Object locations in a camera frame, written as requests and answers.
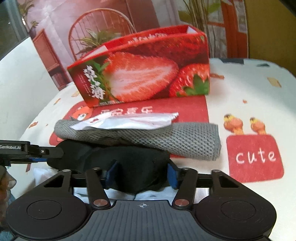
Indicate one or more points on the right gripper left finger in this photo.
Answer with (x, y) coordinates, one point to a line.
(98, 190)

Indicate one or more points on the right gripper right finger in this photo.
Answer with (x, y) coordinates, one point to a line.
(185, 181)

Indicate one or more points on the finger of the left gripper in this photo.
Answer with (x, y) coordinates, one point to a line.
(24, 150)

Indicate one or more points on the white knotted cloth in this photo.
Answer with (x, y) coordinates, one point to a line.
(165, 193)

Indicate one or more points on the black sock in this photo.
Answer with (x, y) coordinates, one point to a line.
(128, 169)

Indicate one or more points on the grey knitted cloth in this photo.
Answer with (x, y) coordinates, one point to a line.
(192, 140)

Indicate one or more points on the white plastic wrapper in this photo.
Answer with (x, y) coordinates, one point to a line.
(136, 121)

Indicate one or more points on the white cartoon print tablecloth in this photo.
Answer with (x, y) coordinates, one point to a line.
(248, 193)

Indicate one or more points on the red strawberry cardboard box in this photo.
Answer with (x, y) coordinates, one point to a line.
(156, 63)

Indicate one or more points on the yellow board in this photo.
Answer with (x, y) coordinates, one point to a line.
(271, 32)

